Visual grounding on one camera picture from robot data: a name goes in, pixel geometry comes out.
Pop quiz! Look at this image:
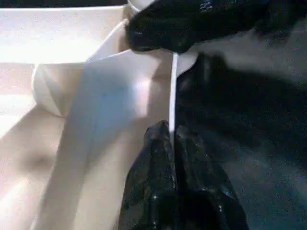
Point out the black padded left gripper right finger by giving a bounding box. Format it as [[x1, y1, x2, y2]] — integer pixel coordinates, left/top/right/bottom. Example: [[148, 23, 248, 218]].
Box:
[[173, 124, 249, 230]]

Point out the white plastic table top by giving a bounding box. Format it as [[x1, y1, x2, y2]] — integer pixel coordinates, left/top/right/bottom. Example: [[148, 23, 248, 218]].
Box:
[[0, 4, 200, 230]]

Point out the black work mat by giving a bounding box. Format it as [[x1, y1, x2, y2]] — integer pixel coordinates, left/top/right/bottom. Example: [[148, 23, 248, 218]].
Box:
[[174, 0, 307, 230]]

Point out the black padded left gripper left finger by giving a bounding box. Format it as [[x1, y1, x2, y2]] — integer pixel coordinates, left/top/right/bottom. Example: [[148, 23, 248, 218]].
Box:
[[119, 120, 178, 230]]

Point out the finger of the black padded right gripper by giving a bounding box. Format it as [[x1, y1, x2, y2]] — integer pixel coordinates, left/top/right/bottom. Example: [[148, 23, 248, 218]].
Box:
[[124, 0, 253, 55]]

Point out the white plastic table leg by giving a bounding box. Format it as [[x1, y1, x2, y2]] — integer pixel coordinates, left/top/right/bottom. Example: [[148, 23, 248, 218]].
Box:
[[126, 0, 154, 14]]

